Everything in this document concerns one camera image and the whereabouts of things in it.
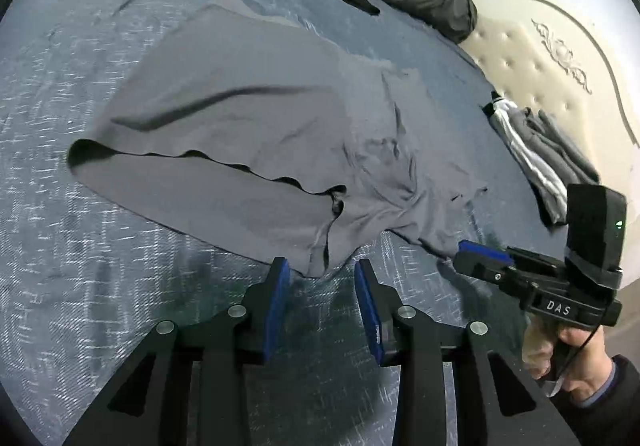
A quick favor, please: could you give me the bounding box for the beige upholstered headboard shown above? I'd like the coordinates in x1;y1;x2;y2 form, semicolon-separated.
447;0;640;227

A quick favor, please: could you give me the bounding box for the blue patterned bed blanket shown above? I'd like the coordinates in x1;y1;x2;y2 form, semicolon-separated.
0;0;601;446

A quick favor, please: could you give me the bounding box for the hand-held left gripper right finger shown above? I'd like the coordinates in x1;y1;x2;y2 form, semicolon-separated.
353;257;583;446

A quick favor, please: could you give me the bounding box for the person's right forearm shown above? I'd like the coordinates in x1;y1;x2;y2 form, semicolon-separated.
555;353;640;446

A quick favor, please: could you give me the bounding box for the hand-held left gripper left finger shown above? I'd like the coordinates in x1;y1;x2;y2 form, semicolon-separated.
62;256;292;446

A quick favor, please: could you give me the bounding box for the folded dark grey garment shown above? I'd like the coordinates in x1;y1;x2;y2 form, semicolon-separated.
520;109;602;188

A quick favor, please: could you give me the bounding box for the folded white striped garment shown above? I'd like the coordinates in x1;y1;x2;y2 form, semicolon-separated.
481;91;569;227

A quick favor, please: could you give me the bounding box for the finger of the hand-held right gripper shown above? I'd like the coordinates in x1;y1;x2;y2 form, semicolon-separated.
458;239;514;264
452;252;531;298

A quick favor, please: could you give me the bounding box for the person's right hand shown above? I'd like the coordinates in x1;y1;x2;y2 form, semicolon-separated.
521;319;615;399

